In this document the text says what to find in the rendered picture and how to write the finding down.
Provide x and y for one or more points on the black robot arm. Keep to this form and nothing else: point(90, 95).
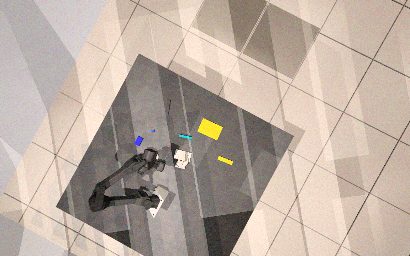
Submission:
point(98, 201)

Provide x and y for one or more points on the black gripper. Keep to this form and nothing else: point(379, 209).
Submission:
point(159, 165)

